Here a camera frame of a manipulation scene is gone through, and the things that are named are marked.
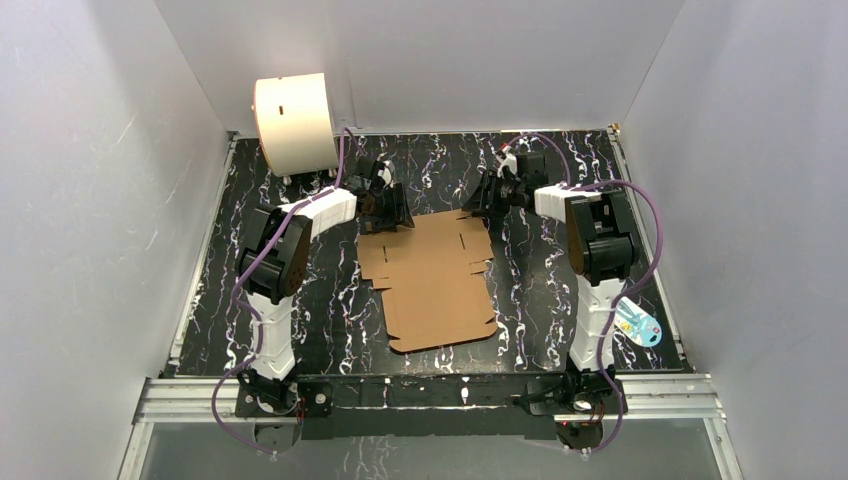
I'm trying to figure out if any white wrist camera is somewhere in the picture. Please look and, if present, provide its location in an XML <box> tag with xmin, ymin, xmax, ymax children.
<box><xmin>495</xmin><ymin>144</ymin><xmax>517</xmax><ymax>178</ymax></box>
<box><xmin>377</xmin><ymin>161</ymin><xmax>395</xmax><ymax>186</ymax></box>

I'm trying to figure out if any cream cylindrical wooden box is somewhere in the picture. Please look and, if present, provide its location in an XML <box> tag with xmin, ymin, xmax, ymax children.
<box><xmin>252</xmin><ymin>73</ymin><xmax>338</xmax><ymax>178</ymax></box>

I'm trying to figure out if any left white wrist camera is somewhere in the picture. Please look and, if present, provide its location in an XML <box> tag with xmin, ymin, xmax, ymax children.
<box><xmin>377</xmin><ymin>161</ymin><xmax>395</xmax><ymax>186</ymax></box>

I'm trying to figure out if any blue white packaged item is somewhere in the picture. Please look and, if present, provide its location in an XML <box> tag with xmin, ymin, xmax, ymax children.
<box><xmin>614</xmin><ymin>297</ymin><xmax>663</xmax><ymax>348</ymax></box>

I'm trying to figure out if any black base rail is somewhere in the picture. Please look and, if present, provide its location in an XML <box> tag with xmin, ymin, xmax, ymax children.
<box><xmin>235</xmin><ymin>373</ymin><xmax>628</xmax><ymax>445</ymax></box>

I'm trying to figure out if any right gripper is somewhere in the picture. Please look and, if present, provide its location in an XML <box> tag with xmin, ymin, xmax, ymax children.
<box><xmin>461</xmin><ymin>170</ymin><xmax>526</xmax><ymax>218</ymax></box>

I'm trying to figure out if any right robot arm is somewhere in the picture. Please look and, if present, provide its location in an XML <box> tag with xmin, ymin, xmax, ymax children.
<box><xmin>462</xmin><ymin>153</ymin><xmax>639</xmax><ymax>373</ymax></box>

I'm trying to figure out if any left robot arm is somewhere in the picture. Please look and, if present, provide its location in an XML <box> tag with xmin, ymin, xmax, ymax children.
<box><xmin>233</xmin><ymin>158</ymin><xmax>414</xmax><ymax>416</ymax></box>

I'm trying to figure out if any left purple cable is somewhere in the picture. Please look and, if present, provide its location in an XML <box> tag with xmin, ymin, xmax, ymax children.
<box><xmin>210</xmin><ymin>127</ymin><xmax>366</xmax><ymax>458</ymax></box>

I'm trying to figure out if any brown cardboard box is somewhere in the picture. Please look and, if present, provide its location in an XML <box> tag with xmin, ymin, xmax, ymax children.
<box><xmin>357</xmin><ymin>210</ymin><xmax>497</xmax><ymax>353</ymax></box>

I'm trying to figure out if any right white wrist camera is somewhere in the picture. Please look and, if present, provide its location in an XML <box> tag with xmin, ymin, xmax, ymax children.
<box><xmin>495</xmin><ymin>144</ymin><xmax>517</xmax><ymax>178</ymax></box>

